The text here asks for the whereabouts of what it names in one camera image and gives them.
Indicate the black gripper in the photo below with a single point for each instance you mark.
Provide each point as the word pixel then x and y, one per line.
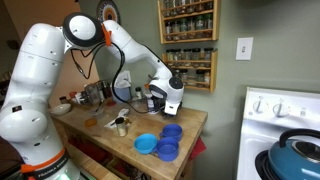
pixel 165 113

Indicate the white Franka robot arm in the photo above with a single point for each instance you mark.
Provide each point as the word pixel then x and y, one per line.
pixel 36 100

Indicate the blue-label jar with white lid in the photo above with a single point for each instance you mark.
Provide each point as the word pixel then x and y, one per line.
pixel 150 104

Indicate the wooden kitchen cart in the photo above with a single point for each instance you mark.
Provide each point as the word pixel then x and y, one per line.
pixel 143 128

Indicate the orange plastic lid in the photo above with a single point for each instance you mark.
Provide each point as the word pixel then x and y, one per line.
pixel 146 86

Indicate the dark blue plastic bowl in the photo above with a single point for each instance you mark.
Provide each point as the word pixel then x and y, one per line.
pixel 167 149

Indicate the light blue plastic bowl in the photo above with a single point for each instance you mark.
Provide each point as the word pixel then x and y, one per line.
pixel 145 143

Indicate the gold measuring cup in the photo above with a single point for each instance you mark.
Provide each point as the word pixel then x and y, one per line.
pixel 121 126

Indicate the red hanging cloth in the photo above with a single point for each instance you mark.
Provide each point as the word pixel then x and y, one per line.
pixel 198 148

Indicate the white crumpled cloth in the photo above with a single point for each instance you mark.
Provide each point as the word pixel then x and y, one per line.
pixel 117 117

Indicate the wooden spice rack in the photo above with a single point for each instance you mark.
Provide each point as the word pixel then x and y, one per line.
pixel 191 71
pixel 190 23

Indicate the blue tissue container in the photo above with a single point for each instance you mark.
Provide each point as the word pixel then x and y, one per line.
pixel 122 87

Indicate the glass spice jar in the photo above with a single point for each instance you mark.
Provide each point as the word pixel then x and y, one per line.
pixel 208 53
pixel 196 54
pixel 199 26
pixel 176 30
pixel 208 22
pixel 170 55
pixel 186 55
pixel 184 28

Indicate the small orange round object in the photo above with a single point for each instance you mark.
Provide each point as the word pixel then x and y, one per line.
pixel 90 122

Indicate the large glass jar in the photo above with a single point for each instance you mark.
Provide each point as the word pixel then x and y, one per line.
pixel 92 93

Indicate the white stove knob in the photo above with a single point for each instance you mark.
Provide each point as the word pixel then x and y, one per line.
pixel 280 109
pixel 258 106

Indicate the white ceramic bowl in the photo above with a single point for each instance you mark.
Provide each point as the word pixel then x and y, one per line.
pixel 60 109

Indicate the black stove burner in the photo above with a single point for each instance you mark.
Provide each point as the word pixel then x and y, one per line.
pixel 261 165

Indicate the white kitchen stove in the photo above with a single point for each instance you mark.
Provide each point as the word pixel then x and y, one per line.
pixel 276 133

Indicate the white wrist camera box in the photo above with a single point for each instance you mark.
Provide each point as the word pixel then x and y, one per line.
pixel 172 107

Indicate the white wall light switch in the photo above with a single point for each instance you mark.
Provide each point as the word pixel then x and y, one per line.
pixel 244 48

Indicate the decorative patterned wall plate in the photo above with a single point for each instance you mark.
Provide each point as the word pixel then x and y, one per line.
pixel 108 11

